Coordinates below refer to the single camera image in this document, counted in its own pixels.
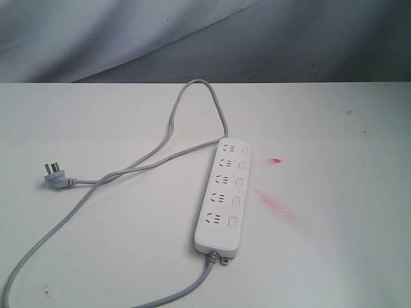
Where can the white power strip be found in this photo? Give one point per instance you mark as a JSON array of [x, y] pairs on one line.
[[219, 225]]

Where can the grey backdrop cloth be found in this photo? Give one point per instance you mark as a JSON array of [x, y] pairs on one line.
[[218, 41]]

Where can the grey three-pin plug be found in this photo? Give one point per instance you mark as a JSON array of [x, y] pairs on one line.
[[56, 178]]

